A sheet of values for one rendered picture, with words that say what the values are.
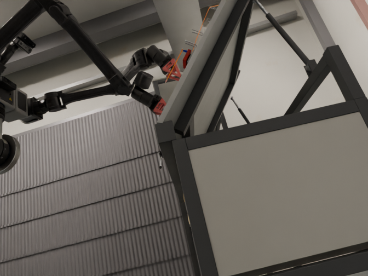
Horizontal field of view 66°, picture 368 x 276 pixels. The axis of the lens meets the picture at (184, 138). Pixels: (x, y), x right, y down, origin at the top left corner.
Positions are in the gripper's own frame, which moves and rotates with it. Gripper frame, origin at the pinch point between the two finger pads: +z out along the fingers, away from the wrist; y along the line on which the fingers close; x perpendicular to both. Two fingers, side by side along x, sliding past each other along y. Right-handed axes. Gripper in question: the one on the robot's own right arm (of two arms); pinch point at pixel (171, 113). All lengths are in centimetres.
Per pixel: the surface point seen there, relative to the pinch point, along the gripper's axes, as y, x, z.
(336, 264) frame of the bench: -39, 17, 68
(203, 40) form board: -29.8, -22.2, 4.6
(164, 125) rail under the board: -35.8, 10.2, 11.1
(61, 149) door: 272, 85, -192
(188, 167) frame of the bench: -37.4, 16.8, 24.3
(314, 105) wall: 252, -147, 79
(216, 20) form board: -28.1, -31.4, 3.7
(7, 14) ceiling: 199, -34, -333
